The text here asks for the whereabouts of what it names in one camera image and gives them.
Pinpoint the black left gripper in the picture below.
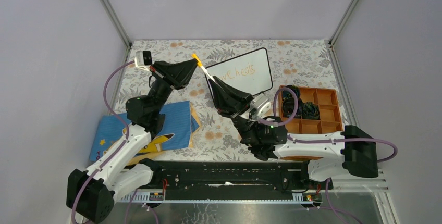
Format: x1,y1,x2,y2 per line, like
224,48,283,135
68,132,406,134
147,58,197,115

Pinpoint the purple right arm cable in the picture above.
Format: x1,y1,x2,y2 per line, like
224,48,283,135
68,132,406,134
257,86,398,224

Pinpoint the yellow marker cap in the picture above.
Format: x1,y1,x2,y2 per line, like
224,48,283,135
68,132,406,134
191,54,203,68

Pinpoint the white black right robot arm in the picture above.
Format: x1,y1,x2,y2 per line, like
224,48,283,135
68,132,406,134
208,77,378,189

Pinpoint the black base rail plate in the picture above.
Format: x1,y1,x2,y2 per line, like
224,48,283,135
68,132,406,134
139,159,334,202

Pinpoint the black framed whiteboard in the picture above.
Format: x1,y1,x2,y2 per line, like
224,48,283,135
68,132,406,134
206,47,273,95

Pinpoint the dark tape roll rear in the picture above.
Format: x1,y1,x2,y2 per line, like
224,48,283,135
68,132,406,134
281,85,301,101

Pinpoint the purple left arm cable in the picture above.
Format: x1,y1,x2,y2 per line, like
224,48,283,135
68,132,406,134
70,60,137,224

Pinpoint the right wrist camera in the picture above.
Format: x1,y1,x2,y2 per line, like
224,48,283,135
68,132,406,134
249,93,272,121

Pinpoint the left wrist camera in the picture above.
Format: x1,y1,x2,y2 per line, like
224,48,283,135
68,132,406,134
134,51,153,71

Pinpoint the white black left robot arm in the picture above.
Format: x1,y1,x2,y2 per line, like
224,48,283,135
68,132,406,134
66,58,201,223

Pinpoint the orange compartment tray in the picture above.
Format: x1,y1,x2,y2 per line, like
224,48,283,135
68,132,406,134
278,85,343,161

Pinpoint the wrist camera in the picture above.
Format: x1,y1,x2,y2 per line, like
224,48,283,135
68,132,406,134
249,93,272,121
134,51,153,71

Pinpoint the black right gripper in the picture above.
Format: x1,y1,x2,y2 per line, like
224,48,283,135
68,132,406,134
208,76,260,146

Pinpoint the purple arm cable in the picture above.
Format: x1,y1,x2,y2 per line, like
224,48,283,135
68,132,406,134
70,60,137,224
257,86,398,224

